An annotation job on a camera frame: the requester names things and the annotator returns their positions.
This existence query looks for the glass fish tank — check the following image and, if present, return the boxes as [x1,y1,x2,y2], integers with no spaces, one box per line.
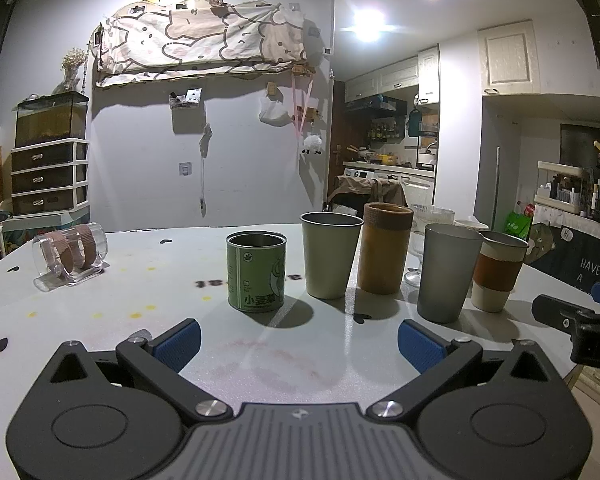
[15,91,90,142]

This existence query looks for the white wall cabinet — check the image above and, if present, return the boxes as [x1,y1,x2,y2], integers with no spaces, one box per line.
[477,17,539,96]

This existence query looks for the dried flower bouquet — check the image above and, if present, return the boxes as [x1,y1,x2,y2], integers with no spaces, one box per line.
[61,48,88,93]

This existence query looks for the brown bamboo cup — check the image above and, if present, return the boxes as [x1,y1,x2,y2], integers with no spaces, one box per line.
[357,202,414,295]

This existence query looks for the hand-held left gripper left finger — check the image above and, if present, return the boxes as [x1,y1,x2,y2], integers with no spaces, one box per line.
[37,318,234,424]

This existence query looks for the clear cup with brown bands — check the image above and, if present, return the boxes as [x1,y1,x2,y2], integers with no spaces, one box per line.
[32,223,109,291]

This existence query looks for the black range hood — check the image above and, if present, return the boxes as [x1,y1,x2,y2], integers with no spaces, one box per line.
[344,95,407,113]

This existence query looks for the white kitchen cabinets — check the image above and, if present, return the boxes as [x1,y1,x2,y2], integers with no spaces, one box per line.
[344,46,441,106]

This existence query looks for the white bowl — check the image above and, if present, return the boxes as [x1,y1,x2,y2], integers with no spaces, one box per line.
[453,218,491,234]

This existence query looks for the cream cup with brown sleeve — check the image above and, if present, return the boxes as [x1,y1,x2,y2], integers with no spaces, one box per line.
[470,231,530,313]

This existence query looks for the white rack with bottles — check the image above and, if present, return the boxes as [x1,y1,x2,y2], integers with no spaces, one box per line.
[534,161,593,218]

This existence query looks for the white drawer unit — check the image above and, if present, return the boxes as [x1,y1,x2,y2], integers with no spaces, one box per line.
[10,138,90,219]

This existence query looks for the chair with brown cloth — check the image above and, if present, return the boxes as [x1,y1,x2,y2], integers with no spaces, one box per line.
[324,175,409,217]

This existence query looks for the clear glass goblet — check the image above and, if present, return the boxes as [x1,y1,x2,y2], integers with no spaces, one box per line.
[404,204,455,288]

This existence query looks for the grey frosted cup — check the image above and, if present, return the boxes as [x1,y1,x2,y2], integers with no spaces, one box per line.
[417,223,484,324]

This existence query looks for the white washing machine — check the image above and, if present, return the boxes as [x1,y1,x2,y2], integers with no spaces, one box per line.
[342,167,411,183]

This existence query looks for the pale green metal cup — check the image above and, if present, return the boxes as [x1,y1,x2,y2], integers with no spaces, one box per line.
[300,211,364,300]

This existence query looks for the green tin can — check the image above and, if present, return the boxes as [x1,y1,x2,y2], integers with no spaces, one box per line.
[225,231,287,314]

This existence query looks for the black chalkboard sign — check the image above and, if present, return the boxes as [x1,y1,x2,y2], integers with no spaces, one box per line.
[525,204,600,291]

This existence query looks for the white plastic bag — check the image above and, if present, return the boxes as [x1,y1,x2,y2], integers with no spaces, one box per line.
[258,96,286,122]

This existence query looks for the green shopping bag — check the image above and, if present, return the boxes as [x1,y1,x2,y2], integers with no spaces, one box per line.
[504,210,532,241]

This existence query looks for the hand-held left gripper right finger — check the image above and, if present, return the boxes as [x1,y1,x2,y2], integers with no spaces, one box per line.
[367,318,567,422]

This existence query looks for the round ceiling light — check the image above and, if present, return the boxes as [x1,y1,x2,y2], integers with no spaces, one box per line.
[347,7,391,44]

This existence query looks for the printed cartoon blanket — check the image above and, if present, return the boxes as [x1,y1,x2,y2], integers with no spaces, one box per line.
[92,0,309,89]

